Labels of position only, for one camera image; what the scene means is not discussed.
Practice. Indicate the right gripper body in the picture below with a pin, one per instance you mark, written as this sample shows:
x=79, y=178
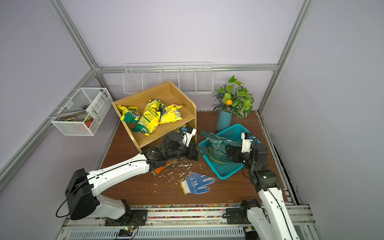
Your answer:
x=239, y=157

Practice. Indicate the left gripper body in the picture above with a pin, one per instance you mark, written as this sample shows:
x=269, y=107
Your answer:
x=189, y=153

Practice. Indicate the large green soil bag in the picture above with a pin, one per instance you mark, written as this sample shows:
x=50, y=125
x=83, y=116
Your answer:
x=219, y=147

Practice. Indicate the teal plastic basket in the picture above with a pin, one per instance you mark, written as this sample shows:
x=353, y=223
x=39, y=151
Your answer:
x=224, y=171

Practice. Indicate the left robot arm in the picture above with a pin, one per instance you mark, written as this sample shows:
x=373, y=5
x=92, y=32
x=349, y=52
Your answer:
x=84, y=191

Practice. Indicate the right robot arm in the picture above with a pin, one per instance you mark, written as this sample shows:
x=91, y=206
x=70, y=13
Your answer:
x=270, y=219

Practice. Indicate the small bag lower shelf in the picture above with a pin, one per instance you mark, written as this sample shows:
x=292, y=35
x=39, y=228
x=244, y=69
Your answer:
x=183, y=128

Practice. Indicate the wooden two-tier shelf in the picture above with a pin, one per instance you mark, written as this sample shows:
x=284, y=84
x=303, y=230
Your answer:
x=168, y=94

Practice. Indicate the yellow green bag left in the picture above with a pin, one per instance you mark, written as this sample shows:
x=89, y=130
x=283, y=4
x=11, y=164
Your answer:
x=129, y=114

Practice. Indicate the blue dotted work glove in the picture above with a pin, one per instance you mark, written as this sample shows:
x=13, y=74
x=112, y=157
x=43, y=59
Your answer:
x=197, y=184

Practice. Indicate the teal vase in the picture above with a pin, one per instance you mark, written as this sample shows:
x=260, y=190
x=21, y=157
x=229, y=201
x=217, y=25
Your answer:
x=224, y=121

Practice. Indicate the artificial green plant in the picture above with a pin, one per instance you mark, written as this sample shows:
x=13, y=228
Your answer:
x=234, y=98

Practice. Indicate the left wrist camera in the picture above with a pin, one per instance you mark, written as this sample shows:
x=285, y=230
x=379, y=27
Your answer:
x=189, y=135

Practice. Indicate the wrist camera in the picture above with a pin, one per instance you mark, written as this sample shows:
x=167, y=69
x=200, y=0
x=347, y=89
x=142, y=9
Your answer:
x=189, y=135
x=247, y=140

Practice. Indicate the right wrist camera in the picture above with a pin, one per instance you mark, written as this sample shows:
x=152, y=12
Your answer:
x=247, y=140

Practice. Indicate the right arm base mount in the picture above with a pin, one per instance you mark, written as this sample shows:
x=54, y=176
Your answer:
x=238, y=216

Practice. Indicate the white wire wall rack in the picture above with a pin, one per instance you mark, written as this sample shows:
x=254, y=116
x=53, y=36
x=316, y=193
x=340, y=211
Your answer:
x=189, y=77

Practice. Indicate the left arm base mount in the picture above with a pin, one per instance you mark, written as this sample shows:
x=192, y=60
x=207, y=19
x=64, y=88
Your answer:
x=138, y=217

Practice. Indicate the white wire side basket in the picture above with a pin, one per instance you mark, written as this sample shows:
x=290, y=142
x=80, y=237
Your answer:
x=84, y=112

